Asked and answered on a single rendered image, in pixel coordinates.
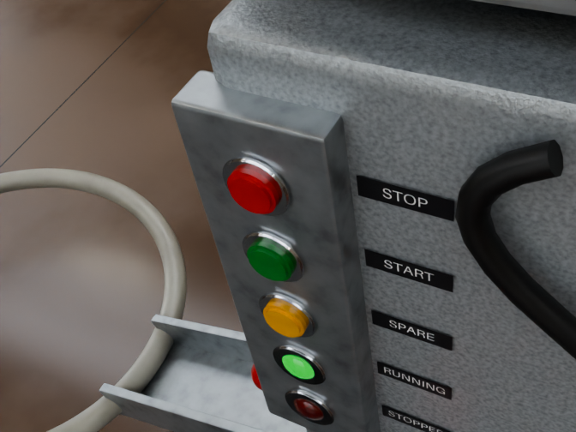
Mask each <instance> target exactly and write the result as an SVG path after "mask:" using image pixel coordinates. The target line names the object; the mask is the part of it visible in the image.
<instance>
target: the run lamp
mask: <svg viewBox="0 0 576 432"><path fill-rule="evenodd" d="M282 363H283V364H284V366H285V368H286V369H287V370H288V371H289V372H290V373H291V374H292V375H294V376H296V377H298V378H301V379H311V378H313V377H314V376H315V373H314V371H313V370H312V368H311V367H310V366H309V365H308V364H307V363H306V362H304V361H303V360H302V359H300V358H298V357H294V356H290V355H285V356H283V357H282Z"/></svg>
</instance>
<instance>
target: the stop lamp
mask: <svg viewBox="0 0 576 432"><path fill-rule="evenodd" d="M294 406H295V407H296V409H297V411H298V412H299V413H300V414H301V415H302V416H304V417H306V418H308V419H311V420H322V418H324V415H323V413H322V412H321V410H320V409H319V408H318V407H317V406H315V405H313V404H312V403H310V402H308V401H307V400H304V399H294Z"/></svg>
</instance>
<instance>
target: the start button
mask: <svg viewBox="0 0 576 432"><path fill-rule="evenodd" d="M247 256H248V259H249V263H250V265H251V266H252V268H254V270H256V272H258V273H259V274H260V275H261V276H263V277H265V278H267V279H270V280H273V281H285V280H288V279H289V278H290V277H291V276H292V274H293V272H294V266H293V263H292V261H291V259H290V258H289V256H288V255H287V254H286V253H285V252H283V251H282V250H281V249H279V248H278V247H276V246H274V245H272V244H270V243H265V242H254V243H252V244H251V245H250V246H249V248H248V250H247Z"/></svg>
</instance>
